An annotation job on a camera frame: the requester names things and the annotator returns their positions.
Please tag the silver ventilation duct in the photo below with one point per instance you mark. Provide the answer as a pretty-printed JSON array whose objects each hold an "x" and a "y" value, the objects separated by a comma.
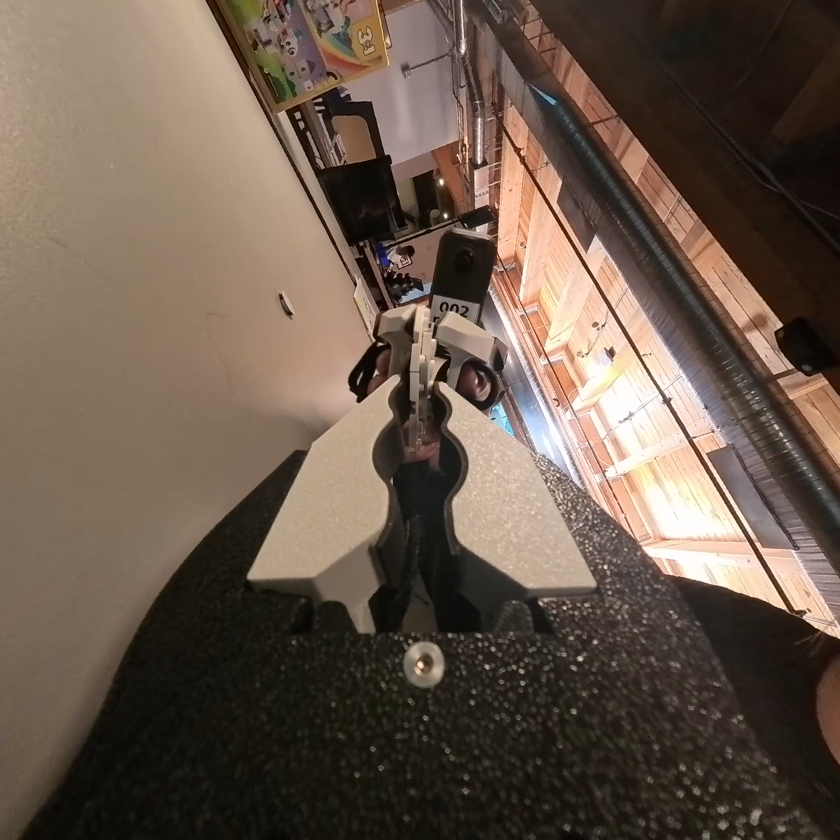
[{"x": 476, "y": 98}]

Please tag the person's right hand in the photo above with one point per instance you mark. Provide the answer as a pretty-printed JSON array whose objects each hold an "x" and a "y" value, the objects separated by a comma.
[{"x": 478, "y": 384}]

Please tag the lego instruction booklet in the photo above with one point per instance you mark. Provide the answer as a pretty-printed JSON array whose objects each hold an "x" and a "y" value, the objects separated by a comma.
[{"x": 364, "y": 305}]

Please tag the yellow lego set box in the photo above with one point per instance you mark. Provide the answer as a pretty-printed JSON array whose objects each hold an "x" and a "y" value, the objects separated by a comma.
[{"x": 308, "y": 52}]

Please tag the black hanging speaker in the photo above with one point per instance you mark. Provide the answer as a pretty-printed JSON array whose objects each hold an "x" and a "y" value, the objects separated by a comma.
[{"x": 477, "y": 216}]

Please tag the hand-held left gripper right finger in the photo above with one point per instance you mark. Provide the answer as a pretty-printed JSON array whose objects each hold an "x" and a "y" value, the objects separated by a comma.
[{"x": 518, "y": 518}]

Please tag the round cream lego plate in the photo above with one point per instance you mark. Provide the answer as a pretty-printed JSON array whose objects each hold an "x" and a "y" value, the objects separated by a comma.
[{"x": 420, "y": 380}]

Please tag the black ceiling box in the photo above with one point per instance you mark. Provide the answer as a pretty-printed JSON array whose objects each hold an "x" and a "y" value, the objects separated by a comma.
[{"x": 804, "y": 344}]

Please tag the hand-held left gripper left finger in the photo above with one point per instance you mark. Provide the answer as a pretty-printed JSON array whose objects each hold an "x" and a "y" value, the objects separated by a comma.
[{"x": 321, "y": 518}]

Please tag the small grey rounded lego tile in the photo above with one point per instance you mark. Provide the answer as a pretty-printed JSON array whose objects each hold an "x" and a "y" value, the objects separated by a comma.
[{"x": 285, "y": 304}]

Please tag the long grey ceiling duct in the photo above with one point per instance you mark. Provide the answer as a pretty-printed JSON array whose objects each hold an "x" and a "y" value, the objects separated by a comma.
[{"x": 656, "y": 262}]

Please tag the black office chair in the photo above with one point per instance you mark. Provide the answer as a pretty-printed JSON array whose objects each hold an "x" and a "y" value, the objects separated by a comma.
[{"x": 361, "y": 197}]

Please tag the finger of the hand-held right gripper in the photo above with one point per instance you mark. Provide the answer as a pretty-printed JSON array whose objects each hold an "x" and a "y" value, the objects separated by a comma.
[
  {"x": 397, "y": 334},
  {"x": 469, "y": 341}
]

